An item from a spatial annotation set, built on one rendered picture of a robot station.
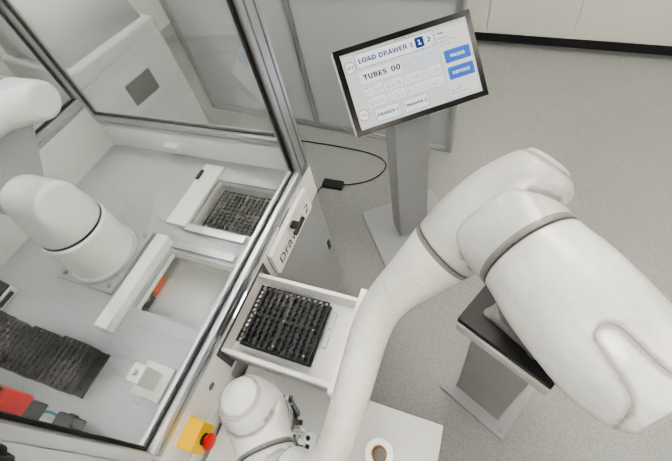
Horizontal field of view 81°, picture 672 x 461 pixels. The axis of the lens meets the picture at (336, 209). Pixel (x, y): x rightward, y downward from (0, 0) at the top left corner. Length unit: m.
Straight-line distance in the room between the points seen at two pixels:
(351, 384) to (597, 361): 0.33
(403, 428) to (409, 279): 0.68
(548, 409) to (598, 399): 1.58
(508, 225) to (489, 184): 0.06
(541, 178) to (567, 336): 0.18
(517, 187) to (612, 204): 2.17
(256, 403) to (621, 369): 0.53
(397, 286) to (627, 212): 2.18
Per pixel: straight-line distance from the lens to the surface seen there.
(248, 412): 0.74
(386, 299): 0.59
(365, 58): 1.49
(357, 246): 2.30
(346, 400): 0.64
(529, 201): 0.50
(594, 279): 0.46
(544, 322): 0.46
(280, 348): 1.14
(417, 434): 1.19
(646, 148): 3.05
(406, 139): 1.72
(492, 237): 0.49
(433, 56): 1.56
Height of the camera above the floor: 1.94
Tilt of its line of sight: 51 degrees down
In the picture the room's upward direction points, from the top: 15 degrees counter-clockwise
